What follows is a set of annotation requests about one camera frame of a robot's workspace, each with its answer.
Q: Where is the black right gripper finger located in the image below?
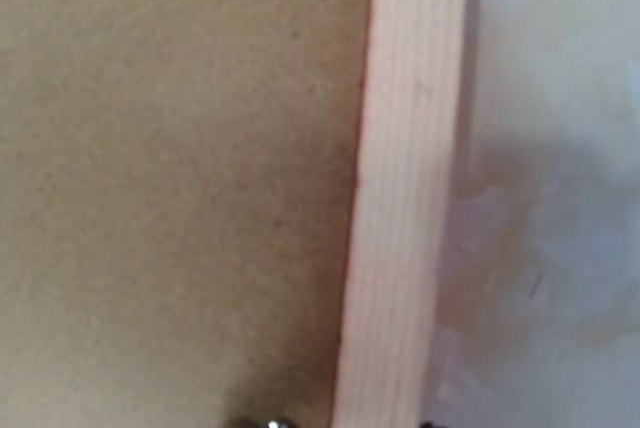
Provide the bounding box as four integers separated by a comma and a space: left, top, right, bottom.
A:
419, 421, 445, 428

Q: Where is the red wooden picture frame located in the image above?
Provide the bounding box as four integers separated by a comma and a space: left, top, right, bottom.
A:
331, 0, 466, 427

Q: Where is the brown cardboard backing board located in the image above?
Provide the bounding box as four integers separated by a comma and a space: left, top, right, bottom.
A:
1, 0, 367, 427

